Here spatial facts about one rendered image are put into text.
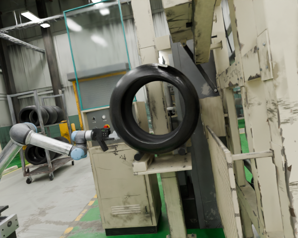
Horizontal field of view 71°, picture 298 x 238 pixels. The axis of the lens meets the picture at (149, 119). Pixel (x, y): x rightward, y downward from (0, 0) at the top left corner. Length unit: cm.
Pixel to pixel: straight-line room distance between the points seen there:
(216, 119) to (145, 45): 77
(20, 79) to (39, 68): 124
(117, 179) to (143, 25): 137
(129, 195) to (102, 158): 43
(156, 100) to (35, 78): 1124
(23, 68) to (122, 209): 1147
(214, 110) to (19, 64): 1226
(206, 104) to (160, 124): 39
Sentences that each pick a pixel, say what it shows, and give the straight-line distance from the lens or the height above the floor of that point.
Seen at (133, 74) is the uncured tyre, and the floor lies 141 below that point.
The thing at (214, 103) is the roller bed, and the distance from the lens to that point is 157.
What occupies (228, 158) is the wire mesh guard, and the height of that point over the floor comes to 98.
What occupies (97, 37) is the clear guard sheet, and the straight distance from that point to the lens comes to 214.
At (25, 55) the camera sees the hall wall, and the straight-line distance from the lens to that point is 1306.
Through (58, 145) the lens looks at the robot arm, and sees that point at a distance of 145.
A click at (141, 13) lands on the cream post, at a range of 180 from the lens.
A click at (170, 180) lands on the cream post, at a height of 59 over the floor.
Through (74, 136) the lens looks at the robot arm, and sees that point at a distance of 156.
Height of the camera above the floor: 120
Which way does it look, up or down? 3 degrees down
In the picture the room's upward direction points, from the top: 10 degrees counter-clockwise
